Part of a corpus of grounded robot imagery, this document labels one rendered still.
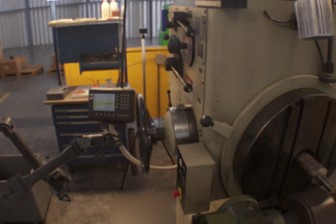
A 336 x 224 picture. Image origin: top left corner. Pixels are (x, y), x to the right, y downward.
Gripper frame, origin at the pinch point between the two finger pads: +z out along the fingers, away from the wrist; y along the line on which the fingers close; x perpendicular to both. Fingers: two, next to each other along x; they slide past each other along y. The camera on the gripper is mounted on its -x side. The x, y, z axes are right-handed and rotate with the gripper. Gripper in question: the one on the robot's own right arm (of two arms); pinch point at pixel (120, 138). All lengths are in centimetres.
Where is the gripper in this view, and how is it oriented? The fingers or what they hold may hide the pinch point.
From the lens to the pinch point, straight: 132.8
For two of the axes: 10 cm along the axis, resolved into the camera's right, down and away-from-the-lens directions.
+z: 9.8, -0.7, 1.7
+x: -1.0, -9.8, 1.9
